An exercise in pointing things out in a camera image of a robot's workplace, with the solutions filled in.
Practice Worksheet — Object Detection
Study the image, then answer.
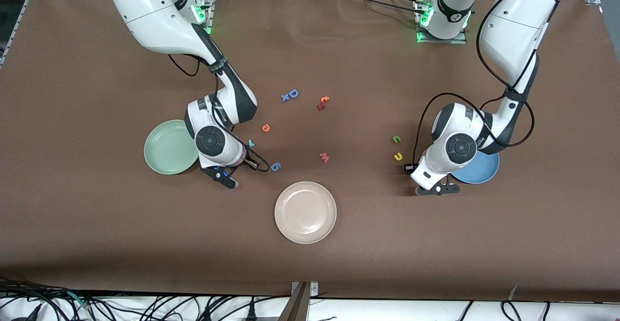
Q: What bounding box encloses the beige plate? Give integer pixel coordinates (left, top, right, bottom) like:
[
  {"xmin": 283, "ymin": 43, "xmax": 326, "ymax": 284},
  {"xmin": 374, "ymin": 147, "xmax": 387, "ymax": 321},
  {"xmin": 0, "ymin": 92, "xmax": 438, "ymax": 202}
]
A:
[{"xmin": 274, "ymin": 181, "xmax": 337, "ymax": 245}]

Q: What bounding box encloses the blue plate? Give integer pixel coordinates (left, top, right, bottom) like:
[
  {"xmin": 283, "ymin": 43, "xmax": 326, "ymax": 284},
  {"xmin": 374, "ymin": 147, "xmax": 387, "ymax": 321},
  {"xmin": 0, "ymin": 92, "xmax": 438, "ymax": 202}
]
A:
[{"xmin": 450, "ymin": 151, "xmax": 500, "ymax": 185}]

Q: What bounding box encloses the mint green plate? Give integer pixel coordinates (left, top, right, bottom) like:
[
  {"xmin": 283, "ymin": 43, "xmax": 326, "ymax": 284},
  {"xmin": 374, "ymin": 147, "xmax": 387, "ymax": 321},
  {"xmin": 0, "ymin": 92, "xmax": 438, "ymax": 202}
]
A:
[{"xmin": 143, "ymin": 120, "xmax": 200, "ymax": 175}]

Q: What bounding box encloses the brown table cover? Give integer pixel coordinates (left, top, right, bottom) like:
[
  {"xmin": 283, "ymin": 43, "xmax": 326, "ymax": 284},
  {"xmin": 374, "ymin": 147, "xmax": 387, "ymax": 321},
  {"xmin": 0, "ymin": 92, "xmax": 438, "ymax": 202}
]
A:
[{"xmin": 0, "ymin": 0, "xmax": 620, "ymax": 303}]

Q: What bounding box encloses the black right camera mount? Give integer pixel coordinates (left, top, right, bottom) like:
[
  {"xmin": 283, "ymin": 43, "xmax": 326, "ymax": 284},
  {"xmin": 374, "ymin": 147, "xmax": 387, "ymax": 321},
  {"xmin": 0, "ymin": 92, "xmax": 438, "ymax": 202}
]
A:
[{"xmin": 200, "ymin": 165, "xmax": 239, "ymax": 189}]

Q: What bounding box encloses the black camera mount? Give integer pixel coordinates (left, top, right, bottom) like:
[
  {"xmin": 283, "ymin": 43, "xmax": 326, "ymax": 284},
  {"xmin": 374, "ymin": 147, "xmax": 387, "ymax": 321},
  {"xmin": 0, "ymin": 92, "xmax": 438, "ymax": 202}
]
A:
[
  {"xmin": 200, "ymin": 165, "xmax": 239, "ymax": 189},
  {"xmin": 415, "ymin": 175, "xmax": 460, "ymax": 196}
]

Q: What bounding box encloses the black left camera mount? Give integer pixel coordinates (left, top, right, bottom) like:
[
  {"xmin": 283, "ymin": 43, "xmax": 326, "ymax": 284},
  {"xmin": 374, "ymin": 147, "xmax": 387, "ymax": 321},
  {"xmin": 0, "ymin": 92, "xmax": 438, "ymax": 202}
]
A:
[{"xmin": 415, "ymin": 175, "xmax": 460, "ymax": 196}]

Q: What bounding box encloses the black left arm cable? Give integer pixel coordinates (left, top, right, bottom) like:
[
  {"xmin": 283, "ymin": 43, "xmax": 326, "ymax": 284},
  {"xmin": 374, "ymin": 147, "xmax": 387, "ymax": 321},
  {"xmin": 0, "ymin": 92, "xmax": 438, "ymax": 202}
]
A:
[{"xmin": 413, "ymin": 0, "xmax": 536, "ymax": 167}]

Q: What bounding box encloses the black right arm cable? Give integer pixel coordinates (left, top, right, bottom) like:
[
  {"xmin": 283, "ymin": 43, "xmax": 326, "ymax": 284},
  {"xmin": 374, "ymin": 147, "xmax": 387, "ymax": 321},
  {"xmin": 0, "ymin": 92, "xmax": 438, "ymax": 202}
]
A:
[{"xmin": 168, "ymin": 54, "xmax": 201, "ymax": 77}]

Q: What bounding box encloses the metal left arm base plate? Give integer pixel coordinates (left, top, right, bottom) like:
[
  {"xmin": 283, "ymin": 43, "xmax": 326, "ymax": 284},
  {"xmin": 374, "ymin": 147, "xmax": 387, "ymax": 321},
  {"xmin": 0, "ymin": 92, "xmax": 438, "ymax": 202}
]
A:
[{"xmin": 416, "ymin": 0, "xmax": 468, "ymax": 45}]

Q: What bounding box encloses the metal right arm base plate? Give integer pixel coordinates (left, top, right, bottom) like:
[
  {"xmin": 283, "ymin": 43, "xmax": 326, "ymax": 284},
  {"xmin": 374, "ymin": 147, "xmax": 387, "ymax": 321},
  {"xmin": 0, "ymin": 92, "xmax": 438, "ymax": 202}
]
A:
[{"xmin": 184, "ymin": 0, "xmax": 214, "ymax": 36}]

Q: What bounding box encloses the metal table edge bracket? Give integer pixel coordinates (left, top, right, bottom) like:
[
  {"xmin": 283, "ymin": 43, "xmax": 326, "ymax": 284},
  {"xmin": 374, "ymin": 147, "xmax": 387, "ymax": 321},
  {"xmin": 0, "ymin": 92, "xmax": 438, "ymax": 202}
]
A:
[{"xmin": 278, "ymin": 281, "xmax": 320, "ymax": 321}]

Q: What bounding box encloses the black looped cable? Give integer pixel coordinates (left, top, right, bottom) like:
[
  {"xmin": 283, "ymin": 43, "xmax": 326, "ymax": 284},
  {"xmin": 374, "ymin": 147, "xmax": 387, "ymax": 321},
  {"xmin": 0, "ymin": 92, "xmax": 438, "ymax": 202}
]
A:
[{"xmin": 500, "ymin": 300, "xmax": 523, "ymax": 321}]

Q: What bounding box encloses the black cable to arm base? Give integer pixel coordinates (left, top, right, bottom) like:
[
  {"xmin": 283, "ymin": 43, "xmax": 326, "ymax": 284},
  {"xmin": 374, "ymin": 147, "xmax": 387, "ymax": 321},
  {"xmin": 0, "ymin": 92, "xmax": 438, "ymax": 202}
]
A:
[{"xmin": 334, "ymin": 0, "xmax": 427, "ymax": 16}]

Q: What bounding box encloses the black cable tangle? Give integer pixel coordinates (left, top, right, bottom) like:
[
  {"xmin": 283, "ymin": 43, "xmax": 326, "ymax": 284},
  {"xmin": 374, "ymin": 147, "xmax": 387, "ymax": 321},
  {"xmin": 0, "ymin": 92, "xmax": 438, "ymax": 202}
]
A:
[{"xmin": 0, "ymin": 275, "xmax": 291, "ymax": 321}]

